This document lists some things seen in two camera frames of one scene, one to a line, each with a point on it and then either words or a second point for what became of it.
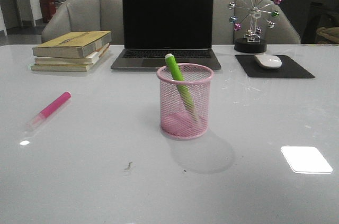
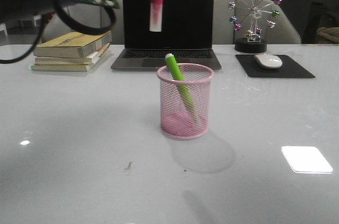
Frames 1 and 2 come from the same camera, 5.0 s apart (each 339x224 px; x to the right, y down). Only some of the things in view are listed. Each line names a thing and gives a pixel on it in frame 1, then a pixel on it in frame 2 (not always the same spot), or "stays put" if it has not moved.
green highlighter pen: (184, 89) stays put
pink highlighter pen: (48, 110) to (156, 5)
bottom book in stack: (68, 68) stays put
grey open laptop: (160, 20) stays put
